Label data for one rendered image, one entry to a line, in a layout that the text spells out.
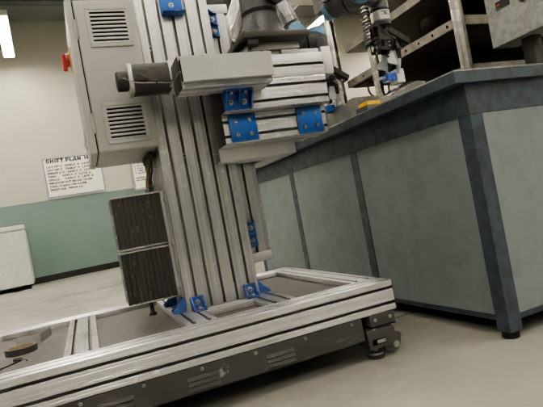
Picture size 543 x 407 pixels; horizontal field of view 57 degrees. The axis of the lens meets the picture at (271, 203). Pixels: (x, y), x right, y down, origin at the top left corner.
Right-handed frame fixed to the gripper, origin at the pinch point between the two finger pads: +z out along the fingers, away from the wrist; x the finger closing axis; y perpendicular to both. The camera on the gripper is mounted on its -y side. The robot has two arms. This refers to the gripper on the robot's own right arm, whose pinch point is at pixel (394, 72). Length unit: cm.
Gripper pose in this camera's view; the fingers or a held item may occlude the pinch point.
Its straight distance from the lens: 211.9
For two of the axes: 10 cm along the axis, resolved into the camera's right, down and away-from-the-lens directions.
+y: -9.1, 1.6, -3.8
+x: 3.7, -0.8, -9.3
